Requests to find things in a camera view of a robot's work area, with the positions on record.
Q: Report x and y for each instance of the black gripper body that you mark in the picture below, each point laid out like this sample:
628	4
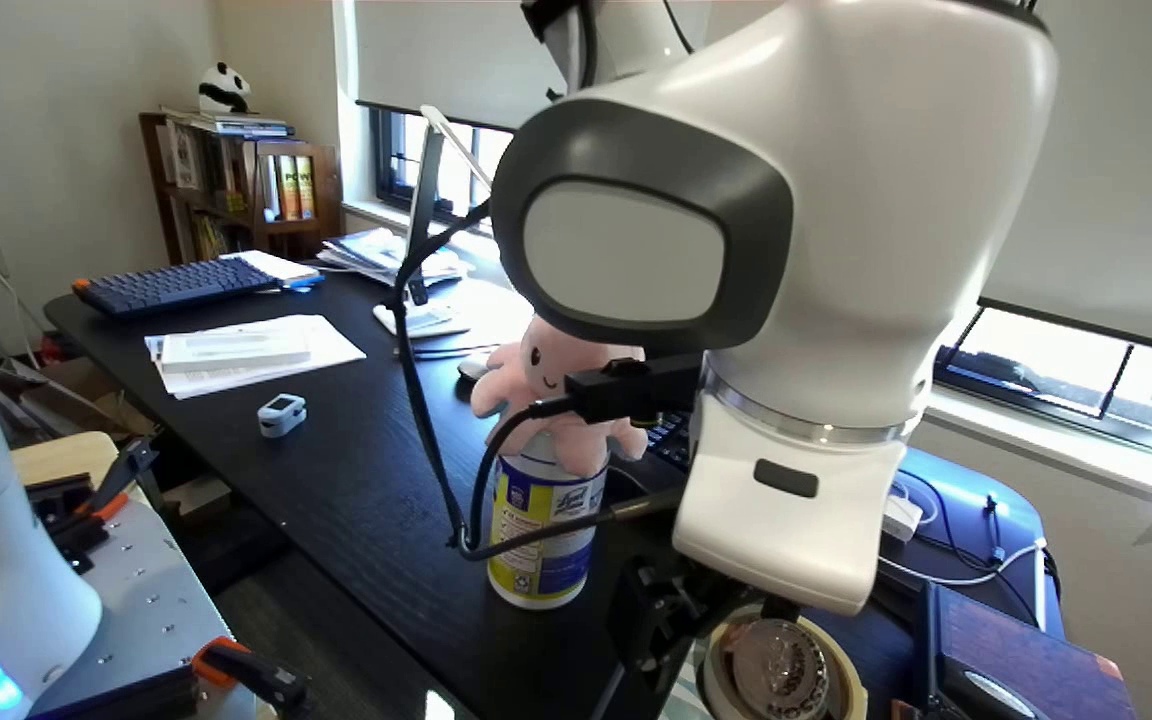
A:
662	602

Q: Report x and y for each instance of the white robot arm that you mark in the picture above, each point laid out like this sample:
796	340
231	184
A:
871	202

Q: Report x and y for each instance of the pink octopus plush doll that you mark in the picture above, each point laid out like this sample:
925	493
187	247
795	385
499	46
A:
521	382

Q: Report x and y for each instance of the white blue wipes canister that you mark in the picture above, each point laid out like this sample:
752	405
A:
542	535

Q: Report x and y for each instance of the white charger block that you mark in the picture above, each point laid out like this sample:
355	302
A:
906	516

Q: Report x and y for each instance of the blue bag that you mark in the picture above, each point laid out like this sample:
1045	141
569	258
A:
978	523

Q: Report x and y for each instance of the dark navy folder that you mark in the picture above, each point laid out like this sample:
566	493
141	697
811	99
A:
1017	662

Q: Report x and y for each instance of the orange black clamp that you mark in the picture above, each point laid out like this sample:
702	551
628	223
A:
91	502
251	670

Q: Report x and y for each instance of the stack of papers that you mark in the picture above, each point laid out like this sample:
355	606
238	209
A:
360	255

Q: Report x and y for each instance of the white paper sheet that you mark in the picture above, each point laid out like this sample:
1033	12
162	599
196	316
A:
251	354

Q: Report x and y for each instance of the black framed window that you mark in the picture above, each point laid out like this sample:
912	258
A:
398	162
1098	382

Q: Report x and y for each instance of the silver desk lamp stand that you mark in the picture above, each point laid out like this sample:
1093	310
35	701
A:
420	173

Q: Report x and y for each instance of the grey mounting plate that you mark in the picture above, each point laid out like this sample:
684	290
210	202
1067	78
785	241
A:
136	602

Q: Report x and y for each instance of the blue keyboard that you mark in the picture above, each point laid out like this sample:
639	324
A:
178	287

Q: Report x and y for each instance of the white roller blind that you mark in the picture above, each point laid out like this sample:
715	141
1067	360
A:
1123	162
439	55

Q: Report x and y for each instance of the brown wooden bookshelf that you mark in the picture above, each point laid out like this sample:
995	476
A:
238	184

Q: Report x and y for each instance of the panda plush toy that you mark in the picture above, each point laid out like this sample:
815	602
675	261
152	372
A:
220	89

